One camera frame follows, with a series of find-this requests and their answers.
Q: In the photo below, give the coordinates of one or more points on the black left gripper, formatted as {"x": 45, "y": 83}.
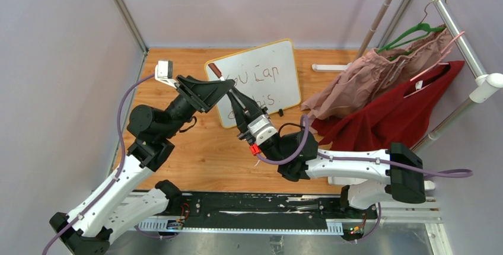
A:
{"x": 212, "y": 91}

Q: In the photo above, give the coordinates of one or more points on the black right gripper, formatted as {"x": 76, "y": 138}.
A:
{"x": 242, "y": 120}

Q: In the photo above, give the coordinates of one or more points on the brown marker cap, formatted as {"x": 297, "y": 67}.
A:
{"x": 216, "y": 71}

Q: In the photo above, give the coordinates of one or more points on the yellow framed whiteboard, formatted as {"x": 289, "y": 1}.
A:
{"x": 267, "y": 74}

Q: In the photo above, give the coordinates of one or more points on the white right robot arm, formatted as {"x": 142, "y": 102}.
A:
{"x": 367, "y": 177}

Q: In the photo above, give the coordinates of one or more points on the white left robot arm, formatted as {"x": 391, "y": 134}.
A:
{"x": 95, "y": 224}

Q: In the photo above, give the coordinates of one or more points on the pink garment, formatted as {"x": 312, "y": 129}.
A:
{"x": 374, "y": 74}

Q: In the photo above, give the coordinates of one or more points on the red garment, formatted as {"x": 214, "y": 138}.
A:
{"x": 399, "y": 115}

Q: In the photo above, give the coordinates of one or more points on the green clothes hanger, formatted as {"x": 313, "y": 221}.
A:
{"x": 421, "y": 26}

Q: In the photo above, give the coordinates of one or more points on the pink clothes hanger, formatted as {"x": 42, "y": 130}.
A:
{"x": 444, "y": 53}

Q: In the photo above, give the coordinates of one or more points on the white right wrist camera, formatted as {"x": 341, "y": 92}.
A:
{"x": 262, "y": 129}

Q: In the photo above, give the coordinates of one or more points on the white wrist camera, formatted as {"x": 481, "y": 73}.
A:
{"x": 262, "y": 129}
{"x": 164, "y": 73}

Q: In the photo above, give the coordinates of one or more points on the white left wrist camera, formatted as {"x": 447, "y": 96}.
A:
{"x": 164, "y": 73}

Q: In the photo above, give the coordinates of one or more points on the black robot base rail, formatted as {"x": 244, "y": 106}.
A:
{"x": 258, "y": 213}

